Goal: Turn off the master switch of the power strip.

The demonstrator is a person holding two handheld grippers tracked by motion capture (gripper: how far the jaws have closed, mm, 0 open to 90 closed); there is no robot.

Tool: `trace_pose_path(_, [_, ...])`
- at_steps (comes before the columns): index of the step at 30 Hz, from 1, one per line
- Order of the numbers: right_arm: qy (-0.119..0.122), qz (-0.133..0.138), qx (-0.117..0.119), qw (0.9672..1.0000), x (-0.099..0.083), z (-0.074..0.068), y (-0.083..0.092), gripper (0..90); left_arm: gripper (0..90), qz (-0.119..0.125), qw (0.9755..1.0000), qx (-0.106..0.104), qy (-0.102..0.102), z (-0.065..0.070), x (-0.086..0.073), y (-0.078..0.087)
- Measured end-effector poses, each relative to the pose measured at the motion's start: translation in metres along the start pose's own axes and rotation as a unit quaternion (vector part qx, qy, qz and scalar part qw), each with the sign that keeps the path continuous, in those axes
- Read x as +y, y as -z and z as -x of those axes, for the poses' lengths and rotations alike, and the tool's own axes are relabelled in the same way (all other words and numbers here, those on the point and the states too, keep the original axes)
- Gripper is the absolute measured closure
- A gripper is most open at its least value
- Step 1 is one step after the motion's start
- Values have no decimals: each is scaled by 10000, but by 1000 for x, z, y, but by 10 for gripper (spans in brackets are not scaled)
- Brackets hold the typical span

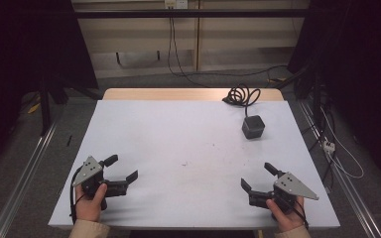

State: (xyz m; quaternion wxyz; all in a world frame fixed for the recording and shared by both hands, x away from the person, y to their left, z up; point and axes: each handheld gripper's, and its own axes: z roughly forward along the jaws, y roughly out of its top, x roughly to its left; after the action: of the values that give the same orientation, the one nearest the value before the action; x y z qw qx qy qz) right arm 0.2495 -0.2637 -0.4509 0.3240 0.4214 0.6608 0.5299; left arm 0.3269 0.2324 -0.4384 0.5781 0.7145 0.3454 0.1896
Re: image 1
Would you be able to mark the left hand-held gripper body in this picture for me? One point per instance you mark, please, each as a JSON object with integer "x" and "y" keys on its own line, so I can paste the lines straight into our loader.
{"x": 89, "y": 172}

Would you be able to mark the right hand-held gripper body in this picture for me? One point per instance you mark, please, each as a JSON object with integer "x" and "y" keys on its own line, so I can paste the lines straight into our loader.
{"x": 292, "y": 188}

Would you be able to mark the person's right hand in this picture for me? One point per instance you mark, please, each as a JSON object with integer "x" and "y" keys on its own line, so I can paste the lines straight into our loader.
{"x": 287, "y": 219}

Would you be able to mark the person's left hand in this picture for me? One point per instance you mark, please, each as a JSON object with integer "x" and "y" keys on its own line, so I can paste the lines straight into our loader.
{"x": 91, "y": 206}

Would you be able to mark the small black floor stick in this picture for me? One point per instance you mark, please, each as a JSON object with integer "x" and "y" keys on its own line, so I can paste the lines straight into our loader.
{"x": 69, "y": 140}

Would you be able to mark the dark grey cube power adapter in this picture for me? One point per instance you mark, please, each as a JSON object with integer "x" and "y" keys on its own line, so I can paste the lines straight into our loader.
{"x": 253, "y": 127}

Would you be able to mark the white power strip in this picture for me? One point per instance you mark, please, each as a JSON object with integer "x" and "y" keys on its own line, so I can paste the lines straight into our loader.
{"x": 329, "y": 146}

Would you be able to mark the white table cover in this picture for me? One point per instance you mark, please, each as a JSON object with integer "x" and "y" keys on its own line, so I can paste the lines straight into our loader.
{"x": 178, "y": 132}

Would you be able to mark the black metal stand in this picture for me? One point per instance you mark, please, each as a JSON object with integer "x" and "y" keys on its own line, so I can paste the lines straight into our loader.
{"x": 45, "y": 109}

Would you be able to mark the yellow floor tape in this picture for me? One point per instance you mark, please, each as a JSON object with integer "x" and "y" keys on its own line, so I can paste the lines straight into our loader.
{"x": 277, "y": 80}
{"x": 33, "y": 108}

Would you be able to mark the light wooden cabinet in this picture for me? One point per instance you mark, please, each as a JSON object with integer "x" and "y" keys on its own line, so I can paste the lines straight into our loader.
{"x": 139, "y": 36}

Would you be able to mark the black curtain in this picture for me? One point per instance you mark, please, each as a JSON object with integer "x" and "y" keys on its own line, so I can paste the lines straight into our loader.
{"x": 20, "y": 49}
{"x": 360, "y": 66}

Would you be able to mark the aluminium floor rail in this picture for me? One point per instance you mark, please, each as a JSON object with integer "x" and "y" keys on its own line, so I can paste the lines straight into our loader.
{"x": 23, "y": 178}
{"x": 354, "y": 198}

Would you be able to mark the black horizontal frame bar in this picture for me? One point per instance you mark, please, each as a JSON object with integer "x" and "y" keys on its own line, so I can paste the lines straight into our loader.
{"x": 191, "y": 13}

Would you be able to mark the white wall socket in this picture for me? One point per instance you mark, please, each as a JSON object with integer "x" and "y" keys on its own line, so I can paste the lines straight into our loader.
{"x": 176, "y": 3}

